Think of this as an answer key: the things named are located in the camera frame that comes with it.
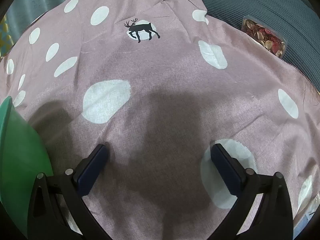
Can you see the pink polka-dot bedsheet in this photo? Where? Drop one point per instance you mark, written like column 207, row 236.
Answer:
column 162, row 80

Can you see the dark grey sofa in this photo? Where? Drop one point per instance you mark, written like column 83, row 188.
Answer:
column 262, row 5

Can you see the green bowl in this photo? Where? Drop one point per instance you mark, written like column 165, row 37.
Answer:
column 17, row 150

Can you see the clear bag of nut shells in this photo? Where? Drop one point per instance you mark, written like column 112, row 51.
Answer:
column 265, row 36

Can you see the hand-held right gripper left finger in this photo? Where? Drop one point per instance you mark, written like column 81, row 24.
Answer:
column 93, row 165

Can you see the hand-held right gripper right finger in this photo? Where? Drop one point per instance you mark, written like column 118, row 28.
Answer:
column 226, row 167

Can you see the yellow patterned curtain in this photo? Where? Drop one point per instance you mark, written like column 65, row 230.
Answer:
column 5, row 40

